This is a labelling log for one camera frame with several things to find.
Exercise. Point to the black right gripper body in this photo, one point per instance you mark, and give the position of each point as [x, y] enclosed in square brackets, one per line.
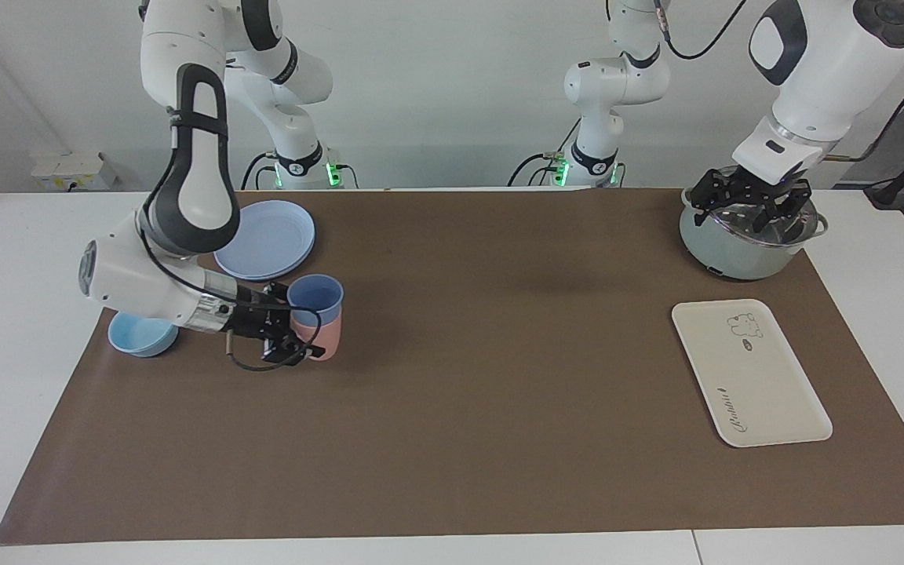
[248, 314]

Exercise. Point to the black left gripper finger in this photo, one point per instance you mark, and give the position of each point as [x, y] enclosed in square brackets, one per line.
[715, 188]
[793, 202]

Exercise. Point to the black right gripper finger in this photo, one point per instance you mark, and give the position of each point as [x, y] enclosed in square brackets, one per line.
[278, 297]
[295, 349]

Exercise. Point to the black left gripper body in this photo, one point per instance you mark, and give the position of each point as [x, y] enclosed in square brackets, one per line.
[758, 191]

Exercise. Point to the pink plastic cup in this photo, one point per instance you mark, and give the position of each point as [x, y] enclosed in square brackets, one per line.
[328, 337]

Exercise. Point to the dark blue plastic cup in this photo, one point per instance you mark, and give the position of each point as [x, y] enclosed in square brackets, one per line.
[317, 294]

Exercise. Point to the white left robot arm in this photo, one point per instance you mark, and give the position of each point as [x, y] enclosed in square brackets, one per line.
[821, 74]

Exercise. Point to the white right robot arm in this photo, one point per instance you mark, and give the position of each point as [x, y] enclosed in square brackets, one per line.
[193, 157]

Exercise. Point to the cream tray with bear print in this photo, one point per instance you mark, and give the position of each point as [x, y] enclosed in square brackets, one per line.
[750, 377]

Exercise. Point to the periwinkle blue plate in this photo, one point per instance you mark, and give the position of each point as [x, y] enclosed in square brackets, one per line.
[271, 239]

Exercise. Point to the pale green cooking pot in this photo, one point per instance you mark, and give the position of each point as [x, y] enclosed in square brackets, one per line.
[734, 255]

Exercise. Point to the light blue bowl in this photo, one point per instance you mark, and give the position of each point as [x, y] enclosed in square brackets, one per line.
[138, 337]

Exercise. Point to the brown table mat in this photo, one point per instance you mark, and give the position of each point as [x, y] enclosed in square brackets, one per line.
[460, 408]

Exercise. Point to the white power strip box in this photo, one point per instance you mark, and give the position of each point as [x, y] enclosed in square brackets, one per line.
[67, 171]

